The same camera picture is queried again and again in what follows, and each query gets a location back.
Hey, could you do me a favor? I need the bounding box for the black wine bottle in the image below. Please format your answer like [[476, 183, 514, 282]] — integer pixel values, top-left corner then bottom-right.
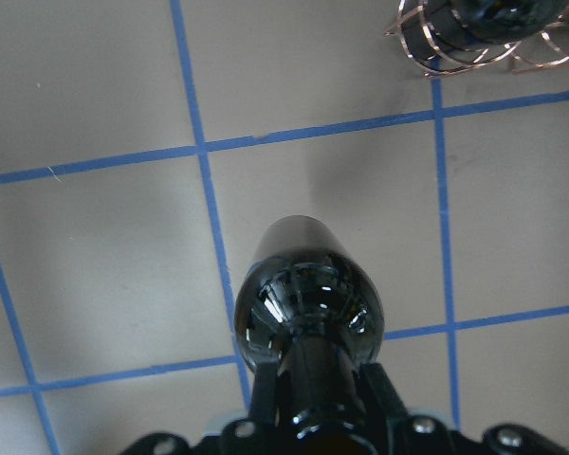
[[233, 215, 385, 455], [399, 1, 568, 64]]

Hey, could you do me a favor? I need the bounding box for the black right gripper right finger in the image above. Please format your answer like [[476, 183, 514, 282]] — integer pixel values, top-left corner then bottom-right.
[[359, 362, 408, 420]]

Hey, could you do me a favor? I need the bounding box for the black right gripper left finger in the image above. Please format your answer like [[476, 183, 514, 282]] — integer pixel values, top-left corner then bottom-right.
[[248, 362, 278, 427]]

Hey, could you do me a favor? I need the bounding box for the copper wire wine rack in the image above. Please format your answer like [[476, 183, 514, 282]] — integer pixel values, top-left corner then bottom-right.
[[383, 1, 569, 79]]

